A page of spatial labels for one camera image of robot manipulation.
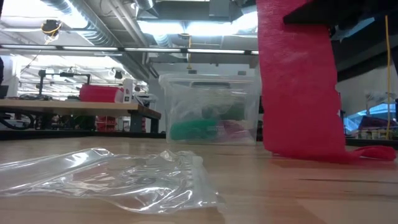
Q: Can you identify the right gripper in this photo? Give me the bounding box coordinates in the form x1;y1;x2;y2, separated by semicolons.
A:
283;0;398;30

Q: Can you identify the red elastic bandage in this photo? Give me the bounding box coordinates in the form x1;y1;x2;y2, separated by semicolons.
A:
256;0;397;164

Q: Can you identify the pink bandage roll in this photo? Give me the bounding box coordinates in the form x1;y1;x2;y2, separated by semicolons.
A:
217;119;257;144

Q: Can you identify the clear plastic storage bin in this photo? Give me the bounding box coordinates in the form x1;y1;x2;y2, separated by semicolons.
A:
158;73;264;146

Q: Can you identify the long ceiling light strip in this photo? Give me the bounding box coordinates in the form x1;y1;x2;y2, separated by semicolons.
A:
0;45;259;56

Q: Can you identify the white printed carton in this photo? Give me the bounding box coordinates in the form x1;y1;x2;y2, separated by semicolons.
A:
123;78;143;104

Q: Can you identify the red box on workbench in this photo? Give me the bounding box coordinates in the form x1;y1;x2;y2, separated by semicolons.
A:
79;84;125;104

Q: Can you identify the red storage drawer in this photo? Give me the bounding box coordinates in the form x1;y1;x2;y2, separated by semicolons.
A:
96;116;118;133

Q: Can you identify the clear plastic zip bag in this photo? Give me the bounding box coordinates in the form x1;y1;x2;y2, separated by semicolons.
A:
0;147;223;215

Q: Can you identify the wooden workbench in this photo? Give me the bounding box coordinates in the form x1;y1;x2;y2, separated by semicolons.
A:
0;98;162;134

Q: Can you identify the yellow hanging cable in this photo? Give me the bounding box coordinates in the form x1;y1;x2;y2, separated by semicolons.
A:
384;14;392;141

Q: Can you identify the yellow ceiling cable reel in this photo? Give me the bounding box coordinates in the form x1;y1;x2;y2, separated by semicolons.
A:
41;19;62;35

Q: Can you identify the black camera stand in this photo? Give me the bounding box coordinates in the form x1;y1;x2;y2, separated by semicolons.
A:
37;68;91;96

